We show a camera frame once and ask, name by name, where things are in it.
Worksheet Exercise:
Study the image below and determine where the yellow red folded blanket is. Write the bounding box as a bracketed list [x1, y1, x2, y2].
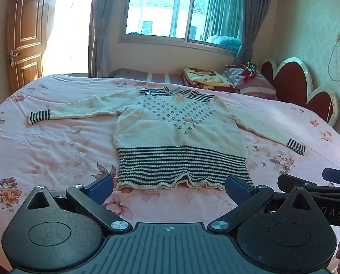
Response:
[181, 67, 239, 93]

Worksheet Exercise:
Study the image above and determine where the grey left curtain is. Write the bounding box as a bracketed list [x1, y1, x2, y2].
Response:
[88, 0, 114, 78]

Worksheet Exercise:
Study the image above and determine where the brown wooden door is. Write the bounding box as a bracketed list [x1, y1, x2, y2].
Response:
[5, 0, 50, 92]

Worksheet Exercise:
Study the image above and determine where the grey curtain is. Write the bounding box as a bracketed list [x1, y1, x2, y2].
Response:
[234, 0, 272, 64]
[88, 0, 114, 78]

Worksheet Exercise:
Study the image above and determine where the red white scalloped headboard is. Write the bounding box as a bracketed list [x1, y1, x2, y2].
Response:
[260, 57, 339, 127]

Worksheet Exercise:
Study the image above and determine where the grey right curtain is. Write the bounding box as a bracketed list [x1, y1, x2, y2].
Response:
[234, 0, 272, 64]

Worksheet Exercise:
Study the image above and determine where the striped red grey pillow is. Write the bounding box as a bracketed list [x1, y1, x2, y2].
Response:
[223, 65, 277, 100]

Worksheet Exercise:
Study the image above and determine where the striped mattress cover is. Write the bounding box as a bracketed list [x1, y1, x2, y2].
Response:
[113, 68, 184, 85]

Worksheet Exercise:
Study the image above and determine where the cream striped knit sweater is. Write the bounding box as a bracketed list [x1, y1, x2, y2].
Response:
[28, 87, 306, 190]

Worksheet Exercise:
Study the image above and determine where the white wall cable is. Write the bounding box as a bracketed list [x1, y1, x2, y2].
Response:
[327, 32, 340, 83]

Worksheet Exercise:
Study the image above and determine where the aluminium frame window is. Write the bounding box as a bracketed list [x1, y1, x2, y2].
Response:
[120, 0, 241, 53]

